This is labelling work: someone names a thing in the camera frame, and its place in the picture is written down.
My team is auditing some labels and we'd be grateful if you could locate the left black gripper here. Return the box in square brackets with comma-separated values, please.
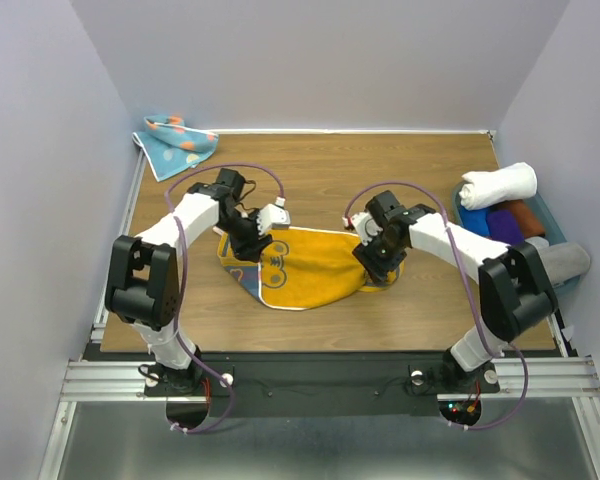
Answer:
[217, 207, 272, 263]

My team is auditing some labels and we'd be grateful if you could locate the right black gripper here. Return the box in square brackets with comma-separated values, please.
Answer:
[352, 227, 406, 284]

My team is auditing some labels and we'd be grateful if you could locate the yellow and blue cartoon towel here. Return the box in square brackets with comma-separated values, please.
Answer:
[217, 227, 404, 311]

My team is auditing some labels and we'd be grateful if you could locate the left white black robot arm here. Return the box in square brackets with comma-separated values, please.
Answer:
[104, 167, 290, 394]

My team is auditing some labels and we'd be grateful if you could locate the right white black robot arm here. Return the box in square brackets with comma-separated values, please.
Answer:
[343, 190, 558, 390]

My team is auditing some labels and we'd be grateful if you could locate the blue rolled towel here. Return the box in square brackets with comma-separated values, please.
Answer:
[459, 206, 490, 238]

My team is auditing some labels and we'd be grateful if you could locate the purple rolled towel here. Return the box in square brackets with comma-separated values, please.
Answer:
[486, 210, 524, 245]

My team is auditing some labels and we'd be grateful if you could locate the blue polka dot towel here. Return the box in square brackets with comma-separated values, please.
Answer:
[132, 115, 219, 182]

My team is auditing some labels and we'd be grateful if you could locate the brown rolled towel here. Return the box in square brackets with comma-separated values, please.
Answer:
[496, 200, 546, 238]

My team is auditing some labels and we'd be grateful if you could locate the white small rolled towel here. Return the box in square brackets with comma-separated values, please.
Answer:
[525, 236, 550, 250]

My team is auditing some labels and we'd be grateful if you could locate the teal plastic basket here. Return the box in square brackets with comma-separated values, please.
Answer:
[450, 179, 581, 301]

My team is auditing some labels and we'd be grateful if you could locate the grey rolled towel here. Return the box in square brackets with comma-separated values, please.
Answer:
[539, 242, 591, 289]

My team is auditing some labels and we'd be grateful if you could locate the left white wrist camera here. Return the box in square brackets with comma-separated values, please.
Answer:
[256, 204, 291, 236]

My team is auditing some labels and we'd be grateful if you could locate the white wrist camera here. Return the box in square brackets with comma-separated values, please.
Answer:
[350, 212, 382, 245]
[256, 204, 291, 236]

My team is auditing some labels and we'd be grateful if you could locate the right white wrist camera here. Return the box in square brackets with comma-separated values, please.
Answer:
[350, 212, 382, 245]

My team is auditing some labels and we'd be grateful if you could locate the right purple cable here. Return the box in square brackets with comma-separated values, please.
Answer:
[342, 180, 530, 432]

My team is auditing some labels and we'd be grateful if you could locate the purple cable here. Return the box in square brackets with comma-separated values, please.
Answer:
[342, 180, 530, 432]
[164, 163, 287, 435]

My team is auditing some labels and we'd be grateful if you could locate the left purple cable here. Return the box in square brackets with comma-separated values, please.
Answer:
[164, 163, 287, 435]

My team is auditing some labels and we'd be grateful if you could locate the black mounting base plate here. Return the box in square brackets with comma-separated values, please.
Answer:
[64, 352, 499, 426]

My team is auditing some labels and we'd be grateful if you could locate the aluminium extrusion frame rail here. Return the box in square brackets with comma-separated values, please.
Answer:
[37, 149, 600, 480]

